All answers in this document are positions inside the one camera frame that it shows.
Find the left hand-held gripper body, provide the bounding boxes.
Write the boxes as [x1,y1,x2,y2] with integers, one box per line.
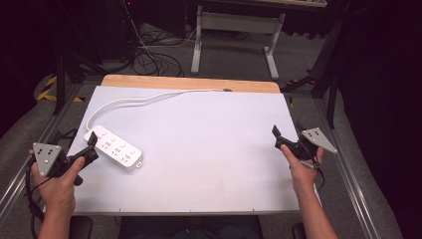
[32,142,100,187]

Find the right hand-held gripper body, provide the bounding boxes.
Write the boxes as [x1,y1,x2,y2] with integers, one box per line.
[274,126,338,161]

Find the person's right hand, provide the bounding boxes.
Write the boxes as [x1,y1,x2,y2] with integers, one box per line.
[280,143,324,194]

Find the person's left hand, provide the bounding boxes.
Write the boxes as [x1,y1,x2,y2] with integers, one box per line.
[29,148,87,217]

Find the white power strip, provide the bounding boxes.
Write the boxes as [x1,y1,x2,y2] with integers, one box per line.
[84,124,144,172]

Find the black metal stand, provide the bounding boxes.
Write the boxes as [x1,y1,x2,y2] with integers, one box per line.
[281,19,344,129]
[53,46,108,117]

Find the yellow black floor tape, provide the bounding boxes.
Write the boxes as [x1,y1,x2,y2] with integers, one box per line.
[36,75,86,104]

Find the white table mat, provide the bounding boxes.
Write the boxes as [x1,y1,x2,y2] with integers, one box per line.
[65,85,322,214]

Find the aluminium floor rail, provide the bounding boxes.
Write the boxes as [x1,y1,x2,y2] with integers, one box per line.
[0,83,84,218]
[313,98,382,239]

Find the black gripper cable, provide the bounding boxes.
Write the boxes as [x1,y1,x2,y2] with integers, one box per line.
[25,157,51,239]
[300,159,326,193]

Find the white power strip cable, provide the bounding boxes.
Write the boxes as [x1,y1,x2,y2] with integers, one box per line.
[86,88,227,132]

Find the black floor cables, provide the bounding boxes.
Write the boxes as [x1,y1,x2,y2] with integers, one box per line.
[130,19,200,78]

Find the white metal desk frame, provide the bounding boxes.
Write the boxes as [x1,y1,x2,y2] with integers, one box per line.
[190,4,287,81]

